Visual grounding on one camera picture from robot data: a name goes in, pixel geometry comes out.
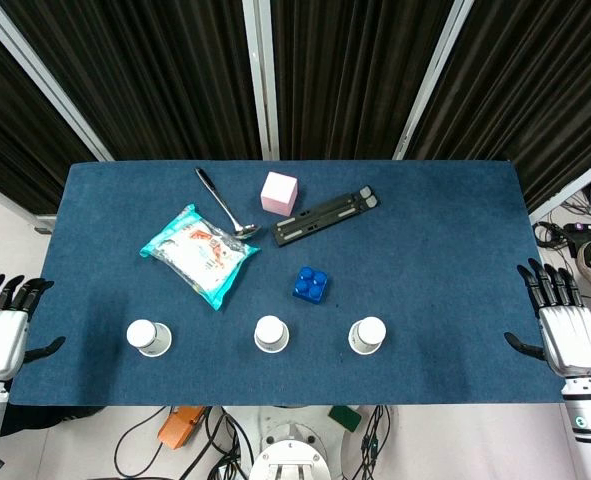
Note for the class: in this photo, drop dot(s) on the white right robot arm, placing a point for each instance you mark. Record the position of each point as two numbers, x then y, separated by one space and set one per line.
590 420

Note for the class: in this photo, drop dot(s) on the blue plastic building block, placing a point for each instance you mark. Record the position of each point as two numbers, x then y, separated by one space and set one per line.
310 285

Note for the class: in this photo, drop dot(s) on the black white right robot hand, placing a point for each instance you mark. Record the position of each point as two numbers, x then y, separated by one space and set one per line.
570 335

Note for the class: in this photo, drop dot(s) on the white paper cup blue print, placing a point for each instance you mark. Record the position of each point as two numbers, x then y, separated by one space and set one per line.
147 338
271 334
367 335

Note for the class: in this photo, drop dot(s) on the black curtain panel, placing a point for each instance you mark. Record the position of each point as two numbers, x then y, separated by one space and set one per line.
10 135
535 85
345 75
150 75

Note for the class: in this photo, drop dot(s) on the teal clear snack bag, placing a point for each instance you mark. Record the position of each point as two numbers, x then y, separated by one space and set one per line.
200 257

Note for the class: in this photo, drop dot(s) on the black shoe white stripes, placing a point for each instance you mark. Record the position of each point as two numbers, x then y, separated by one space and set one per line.
55 419

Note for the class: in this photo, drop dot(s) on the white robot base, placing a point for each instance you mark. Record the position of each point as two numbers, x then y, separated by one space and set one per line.
295 450

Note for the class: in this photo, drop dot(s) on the orange box device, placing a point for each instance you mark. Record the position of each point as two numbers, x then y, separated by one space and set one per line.
180 426

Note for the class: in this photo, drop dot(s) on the blue tablecloth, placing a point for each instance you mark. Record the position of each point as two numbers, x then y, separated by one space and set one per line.
425 280

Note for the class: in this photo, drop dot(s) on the black folding stand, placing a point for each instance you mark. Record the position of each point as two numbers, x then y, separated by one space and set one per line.
320 217

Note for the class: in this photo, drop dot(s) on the green pad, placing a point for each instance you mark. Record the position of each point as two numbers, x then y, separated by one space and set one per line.
346 418

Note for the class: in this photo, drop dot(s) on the white frame post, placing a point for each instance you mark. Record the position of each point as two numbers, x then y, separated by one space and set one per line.
432 75
575 187
40 75
262 75

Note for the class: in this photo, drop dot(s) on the pink foam cube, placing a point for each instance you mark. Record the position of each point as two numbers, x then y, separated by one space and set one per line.
278 194

